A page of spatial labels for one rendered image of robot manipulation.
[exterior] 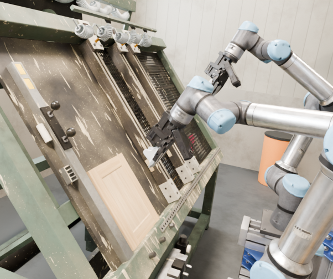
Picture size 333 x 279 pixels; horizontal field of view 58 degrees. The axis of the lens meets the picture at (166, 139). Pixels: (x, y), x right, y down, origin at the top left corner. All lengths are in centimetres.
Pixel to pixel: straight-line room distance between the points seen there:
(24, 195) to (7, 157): 14
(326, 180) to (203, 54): 458
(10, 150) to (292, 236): 90
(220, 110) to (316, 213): 37
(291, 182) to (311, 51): 379
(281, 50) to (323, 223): 69
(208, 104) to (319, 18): 430
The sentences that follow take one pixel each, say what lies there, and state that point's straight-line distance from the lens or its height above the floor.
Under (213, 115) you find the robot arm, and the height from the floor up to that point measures 159.
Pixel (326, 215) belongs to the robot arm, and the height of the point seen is 144.
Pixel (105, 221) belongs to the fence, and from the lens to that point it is 132.
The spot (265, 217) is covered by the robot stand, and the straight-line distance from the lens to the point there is 157.
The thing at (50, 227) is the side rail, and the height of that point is 115.
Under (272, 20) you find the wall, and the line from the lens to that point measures 511.
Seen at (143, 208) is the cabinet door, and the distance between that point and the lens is 159.
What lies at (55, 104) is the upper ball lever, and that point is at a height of 151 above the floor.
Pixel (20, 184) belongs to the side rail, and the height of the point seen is 127.
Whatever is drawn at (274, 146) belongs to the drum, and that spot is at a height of 62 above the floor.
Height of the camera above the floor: 175
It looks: 16 degrees down
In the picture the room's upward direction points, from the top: 6 degrees clockwise
